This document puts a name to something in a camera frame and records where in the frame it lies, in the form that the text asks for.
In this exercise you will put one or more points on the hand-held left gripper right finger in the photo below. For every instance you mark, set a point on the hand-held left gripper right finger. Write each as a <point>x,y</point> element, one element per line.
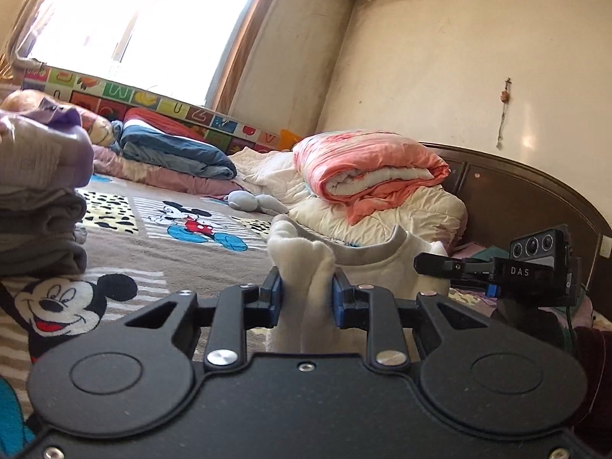
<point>337,302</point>

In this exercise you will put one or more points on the white fleece sweater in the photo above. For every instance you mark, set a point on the white fleece sweater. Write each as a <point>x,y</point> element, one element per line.
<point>306,258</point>

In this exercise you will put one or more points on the orange cushion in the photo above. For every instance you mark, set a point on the orange cushion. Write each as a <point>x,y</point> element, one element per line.
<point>290,141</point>

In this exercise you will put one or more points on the brown curtain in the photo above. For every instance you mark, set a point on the brown curtain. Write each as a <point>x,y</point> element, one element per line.
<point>248,33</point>
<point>19,43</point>

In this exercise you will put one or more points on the teal pink cloth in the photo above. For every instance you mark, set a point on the teal pink cloth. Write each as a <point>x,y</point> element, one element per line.
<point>478,250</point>

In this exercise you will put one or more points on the blue red folded quilt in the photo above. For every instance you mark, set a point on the blue red folded quilt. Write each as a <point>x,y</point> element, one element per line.
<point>172,153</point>

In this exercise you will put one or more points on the grey plush toy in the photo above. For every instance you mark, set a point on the grey plush toy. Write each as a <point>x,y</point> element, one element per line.
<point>253,201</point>

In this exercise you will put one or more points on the folded pink quilt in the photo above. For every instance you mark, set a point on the folded pink quilt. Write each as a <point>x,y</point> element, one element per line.
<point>363,162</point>

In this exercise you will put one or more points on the cream quilt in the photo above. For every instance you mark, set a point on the cream quilt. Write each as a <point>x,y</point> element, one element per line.
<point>382,215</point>

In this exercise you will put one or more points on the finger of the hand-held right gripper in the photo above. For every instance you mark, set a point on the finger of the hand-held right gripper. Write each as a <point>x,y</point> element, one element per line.
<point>430,263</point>

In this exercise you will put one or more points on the white wall socket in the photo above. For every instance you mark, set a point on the white wall socket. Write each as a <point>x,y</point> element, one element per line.
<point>606,248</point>

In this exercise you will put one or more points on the printed cartoon blanket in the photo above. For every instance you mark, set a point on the printed cartoon blanket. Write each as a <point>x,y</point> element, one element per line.
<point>143,229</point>

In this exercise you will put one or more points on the brown wooden headboard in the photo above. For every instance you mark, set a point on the brown wooden headboard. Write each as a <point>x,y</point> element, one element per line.
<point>502,186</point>

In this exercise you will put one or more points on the window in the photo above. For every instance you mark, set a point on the window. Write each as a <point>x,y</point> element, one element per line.
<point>143,19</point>

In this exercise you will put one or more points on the purple folded garment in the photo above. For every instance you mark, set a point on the purple folded garment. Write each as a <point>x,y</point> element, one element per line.
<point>43,153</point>

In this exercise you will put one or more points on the hanging wall ornament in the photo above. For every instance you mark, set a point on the hanging wall ornament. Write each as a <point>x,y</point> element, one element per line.
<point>504,98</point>

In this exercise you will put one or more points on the grey folded clothes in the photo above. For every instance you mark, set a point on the grey folded clothes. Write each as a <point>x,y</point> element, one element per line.
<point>38,229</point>

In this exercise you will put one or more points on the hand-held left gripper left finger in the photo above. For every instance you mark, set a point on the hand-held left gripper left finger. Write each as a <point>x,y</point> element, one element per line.
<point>275,299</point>

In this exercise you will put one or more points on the yellow printed pillow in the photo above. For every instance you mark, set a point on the yellow printed pillow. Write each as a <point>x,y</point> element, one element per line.
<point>98,126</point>

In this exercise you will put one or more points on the colourful alphabet foam mat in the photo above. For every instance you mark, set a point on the colourful alphabet foam mat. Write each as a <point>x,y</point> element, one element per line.
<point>143,98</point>

